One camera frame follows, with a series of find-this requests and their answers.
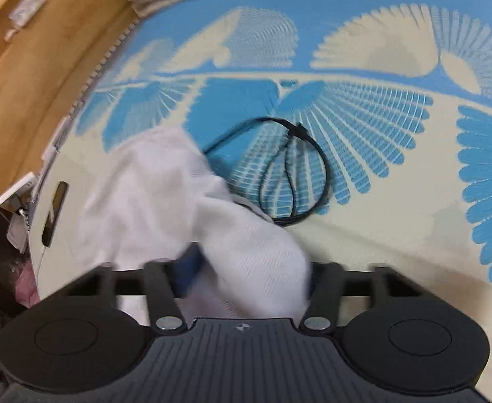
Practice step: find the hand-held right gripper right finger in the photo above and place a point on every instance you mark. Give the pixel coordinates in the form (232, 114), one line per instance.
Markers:
(326, 291)

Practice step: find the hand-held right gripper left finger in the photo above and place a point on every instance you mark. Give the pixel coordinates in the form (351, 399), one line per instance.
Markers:
(187, 270)

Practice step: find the white sweater with striped sleeves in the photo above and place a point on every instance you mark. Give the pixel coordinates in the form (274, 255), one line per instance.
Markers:
(166, 201)

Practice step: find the pink cloth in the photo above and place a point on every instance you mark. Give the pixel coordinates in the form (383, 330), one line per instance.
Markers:
(27, 285)

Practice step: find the blue printed bedsheet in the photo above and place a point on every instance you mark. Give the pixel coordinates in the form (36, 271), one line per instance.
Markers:
(397, 218)

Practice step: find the black smartphone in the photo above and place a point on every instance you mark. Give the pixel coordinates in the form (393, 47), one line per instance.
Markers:
(55, 214)

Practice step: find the white charger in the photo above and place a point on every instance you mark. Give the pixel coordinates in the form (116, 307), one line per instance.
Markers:
(17, 189)

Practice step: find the white power strip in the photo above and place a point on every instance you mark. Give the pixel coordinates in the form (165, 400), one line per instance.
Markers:
(26, 7)

